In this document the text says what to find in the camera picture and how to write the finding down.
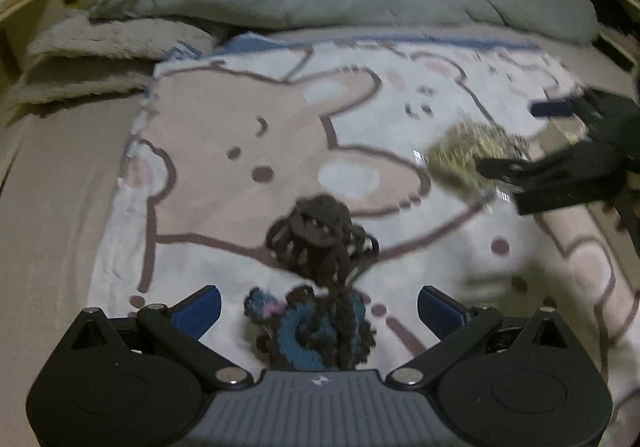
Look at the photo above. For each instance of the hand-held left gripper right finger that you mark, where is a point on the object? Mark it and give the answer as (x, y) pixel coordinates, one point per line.
(441, 313)

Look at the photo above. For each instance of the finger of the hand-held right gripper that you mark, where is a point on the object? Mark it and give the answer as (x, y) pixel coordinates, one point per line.
(555, 177)
(555, 108)

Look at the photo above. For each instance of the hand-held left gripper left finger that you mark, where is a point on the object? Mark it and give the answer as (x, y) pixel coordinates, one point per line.
(196, 312)

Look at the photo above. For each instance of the blue brown crochet scrunchie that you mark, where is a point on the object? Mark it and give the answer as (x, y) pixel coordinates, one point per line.
(300, 332)

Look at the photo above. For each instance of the brown hair claw clip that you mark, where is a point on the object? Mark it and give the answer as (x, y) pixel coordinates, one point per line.
(320, 232)

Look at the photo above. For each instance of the printed bear blanket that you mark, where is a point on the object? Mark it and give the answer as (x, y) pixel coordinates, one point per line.
(280, 127)

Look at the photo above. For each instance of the beige fluffy blanket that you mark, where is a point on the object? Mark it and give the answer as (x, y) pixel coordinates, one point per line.
(105, 52)

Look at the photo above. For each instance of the wooden bedside shelf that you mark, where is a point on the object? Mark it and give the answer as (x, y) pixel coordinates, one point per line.
(35, 12)

